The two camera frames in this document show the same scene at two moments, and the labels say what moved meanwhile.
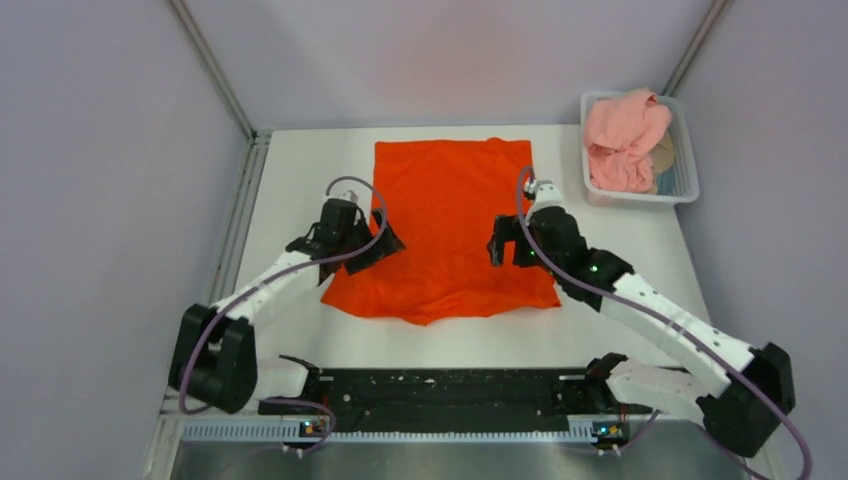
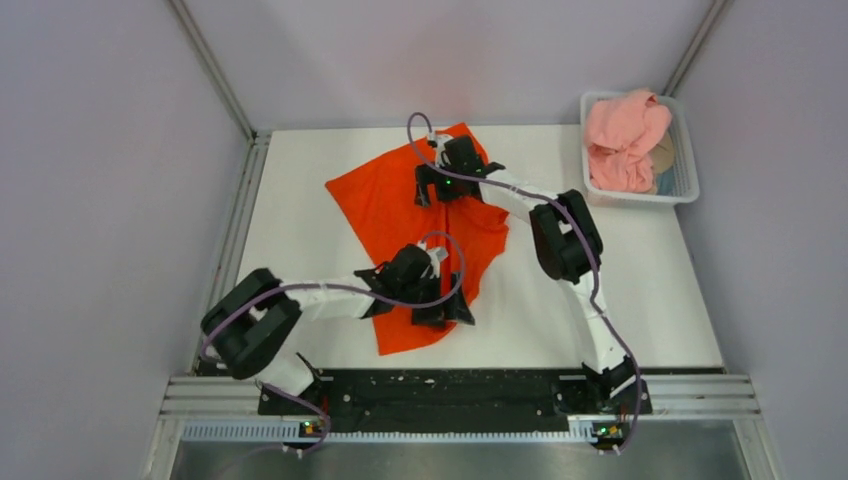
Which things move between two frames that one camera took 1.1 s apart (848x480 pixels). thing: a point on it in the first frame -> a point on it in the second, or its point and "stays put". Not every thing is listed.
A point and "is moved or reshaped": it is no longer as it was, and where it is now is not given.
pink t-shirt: x=618 y=132 stays put
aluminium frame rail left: x=239 y=220 stays put
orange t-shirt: x=442 y=196 is moved or reshaped
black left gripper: x=388 y=246 -> x=435 y=316
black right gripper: x=509 y=228 -> x=424 y=176
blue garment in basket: x=664 y=182 stays put
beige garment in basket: x=663 y=154 stays put
